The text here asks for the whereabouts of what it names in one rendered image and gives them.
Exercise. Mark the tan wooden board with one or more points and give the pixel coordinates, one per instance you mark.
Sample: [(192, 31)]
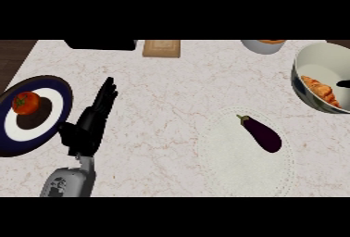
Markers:
[(161, 48)]

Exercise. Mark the black appliance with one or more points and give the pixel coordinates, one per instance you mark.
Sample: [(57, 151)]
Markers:
[(101, 44)]

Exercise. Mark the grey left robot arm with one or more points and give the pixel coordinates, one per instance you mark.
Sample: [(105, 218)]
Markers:
[(68, 182)]

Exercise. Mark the purple eggplant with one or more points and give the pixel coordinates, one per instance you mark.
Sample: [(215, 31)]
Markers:
[(263, 134)]

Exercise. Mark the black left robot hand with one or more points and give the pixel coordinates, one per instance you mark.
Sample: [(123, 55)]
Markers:
[(89, 123)]

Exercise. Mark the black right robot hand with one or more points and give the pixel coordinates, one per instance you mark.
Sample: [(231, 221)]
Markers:
[(345, 83)]

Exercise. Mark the white round placemat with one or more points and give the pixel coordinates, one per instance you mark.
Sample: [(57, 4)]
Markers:
[(237, 166)]

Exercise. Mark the small grey bowl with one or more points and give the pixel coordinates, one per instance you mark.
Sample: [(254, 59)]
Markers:
[(263, 46)]

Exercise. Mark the golden croissant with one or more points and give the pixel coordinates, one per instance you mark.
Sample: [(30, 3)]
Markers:
[(322, 91)]

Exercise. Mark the red tomato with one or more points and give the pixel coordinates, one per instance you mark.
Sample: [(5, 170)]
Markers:
[(26, 102)]

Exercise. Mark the white bowl with blue rim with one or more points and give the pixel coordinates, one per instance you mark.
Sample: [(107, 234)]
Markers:
[(319, 66)]

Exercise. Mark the blue and white plate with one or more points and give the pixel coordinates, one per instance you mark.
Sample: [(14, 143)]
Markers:
[(55, 102)]

